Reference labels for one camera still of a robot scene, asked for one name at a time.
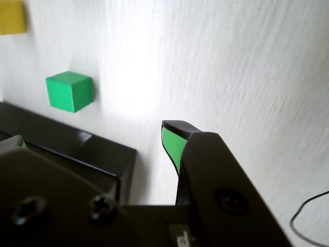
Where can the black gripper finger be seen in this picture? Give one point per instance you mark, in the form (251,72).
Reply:
(51,205)
(218,180)

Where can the black open box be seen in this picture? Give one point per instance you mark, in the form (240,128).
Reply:
(64,139)

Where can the green wooden cube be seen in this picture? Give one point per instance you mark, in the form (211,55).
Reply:
(66,90)

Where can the yellow wooden cube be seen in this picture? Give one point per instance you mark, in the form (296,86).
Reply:
(11,18)

